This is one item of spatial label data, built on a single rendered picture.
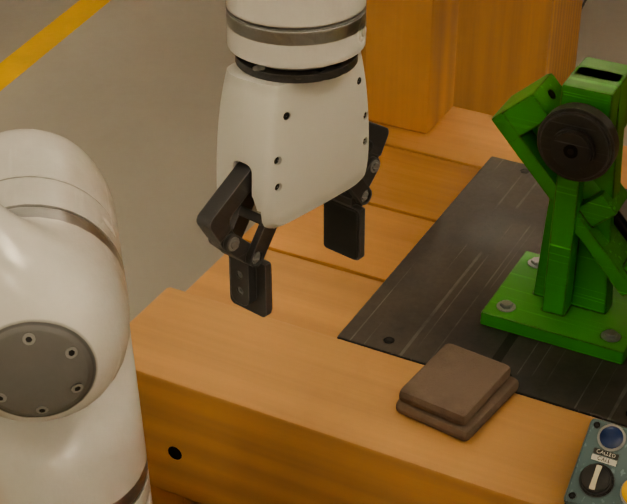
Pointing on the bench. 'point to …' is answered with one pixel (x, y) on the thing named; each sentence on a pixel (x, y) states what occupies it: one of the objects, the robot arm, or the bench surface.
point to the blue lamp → (611, 437)
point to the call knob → (596, 479)
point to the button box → (619, 461)
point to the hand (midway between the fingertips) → (298, 267)
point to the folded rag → (457, 391)
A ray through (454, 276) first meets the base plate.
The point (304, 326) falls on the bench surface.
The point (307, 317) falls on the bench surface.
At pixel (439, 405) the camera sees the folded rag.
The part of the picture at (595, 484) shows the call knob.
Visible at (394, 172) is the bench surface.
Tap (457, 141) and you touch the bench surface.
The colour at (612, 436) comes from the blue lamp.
